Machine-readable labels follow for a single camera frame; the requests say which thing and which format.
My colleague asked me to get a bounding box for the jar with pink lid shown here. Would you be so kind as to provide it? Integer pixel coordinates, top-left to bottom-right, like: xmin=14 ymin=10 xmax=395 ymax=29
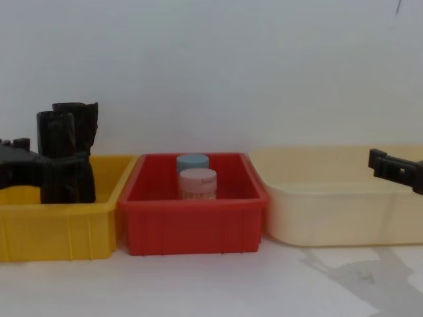
xmin=178 ymin=168 xmax=218 ymax=201

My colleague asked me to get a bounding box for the black plastic bag roll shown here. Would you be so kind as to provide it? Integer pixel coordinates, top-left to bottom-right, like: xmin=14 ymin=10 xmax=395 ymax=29
xmin=36 ymin=111 xmax=97 ymax=205

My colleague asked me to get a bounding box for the red plastic bin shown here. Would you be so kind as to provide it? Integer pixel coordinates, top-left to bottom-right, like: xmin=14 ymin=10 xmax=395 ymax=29
xmin=117 ymin=152 xmax=270 ymax=257

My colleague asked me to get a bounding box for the jar with blue lid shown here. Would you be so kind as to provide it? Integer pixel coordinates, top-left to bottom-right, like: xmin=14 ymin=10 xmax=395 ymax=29
xmin=175 ymin=154 xmax=210 ymax=176

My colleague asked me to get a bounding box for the cream plastic bin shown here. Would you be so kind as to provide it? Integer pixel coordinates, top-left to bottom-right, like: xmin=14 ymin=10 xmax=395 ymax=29
xmin=248 ymin=145 xmax=423 ymax=248

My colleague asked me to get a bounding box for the yellow plastic bin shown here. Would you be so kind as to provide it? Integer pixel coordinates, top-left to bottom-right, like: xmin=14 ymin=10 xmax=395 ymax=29
xmin=0 ymin=154 xmax=139 ymax=264

